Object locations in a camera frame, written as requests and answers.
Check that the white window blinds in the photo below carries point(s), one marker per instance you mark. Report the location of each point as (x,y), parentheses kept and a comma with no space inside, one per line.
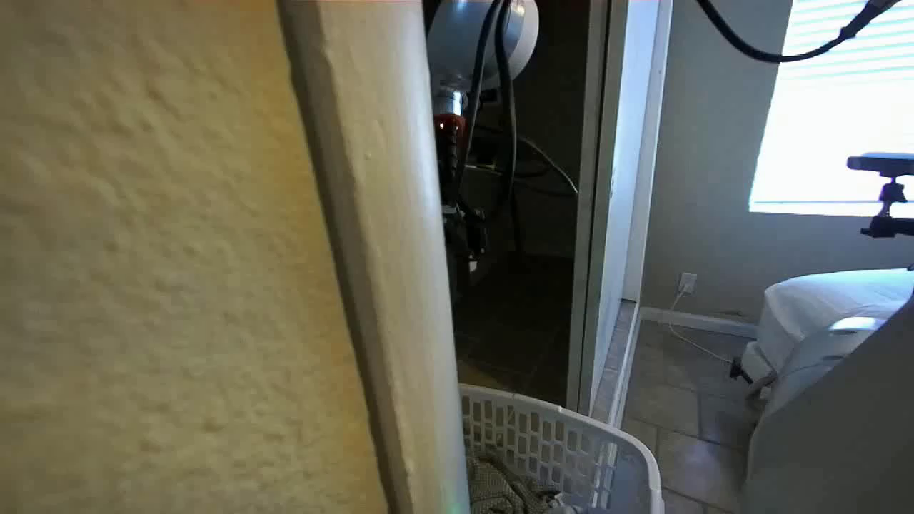
(837,116)

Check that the white wall outlet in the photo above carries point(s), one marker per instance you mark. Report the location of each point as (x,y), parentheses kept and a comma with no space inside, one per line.
(687,284)

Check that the white gray robot arm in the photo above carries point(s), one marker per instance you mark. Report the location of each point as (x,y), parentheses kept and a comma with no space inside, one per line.
(457,39)

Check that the white door frame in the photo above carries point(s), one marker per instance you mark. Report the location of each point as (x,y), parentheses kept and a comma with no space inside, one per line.
(617,143)

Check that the white baseboard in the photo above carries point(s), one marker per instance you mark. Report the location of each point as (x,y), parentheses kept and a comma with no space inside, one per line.
(694,320)

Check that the gray crumpled cloth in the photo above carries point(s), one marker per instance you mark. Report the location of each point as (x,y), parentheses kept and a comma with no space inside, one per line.
(495,489)

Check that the black stereo camera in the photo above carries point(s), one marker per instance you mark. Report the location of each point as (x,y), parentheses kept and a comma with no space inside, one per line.
(880,163)

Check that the white plastic laundry basket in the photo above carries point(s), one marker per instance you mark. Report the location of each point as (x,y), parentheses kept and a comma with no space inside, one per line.
(531,437)

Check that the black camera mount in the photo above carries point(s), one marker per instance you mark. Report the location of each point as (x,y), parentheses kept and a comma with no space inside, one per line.
(891,204)

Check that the cream painted door trim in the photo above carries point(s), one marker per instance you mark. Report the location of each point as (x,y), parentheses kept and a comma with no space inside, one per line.
(390,239)

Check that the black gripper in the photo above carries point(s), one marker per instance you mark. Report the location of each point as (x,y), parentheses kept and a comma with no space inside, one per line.
(463,232)

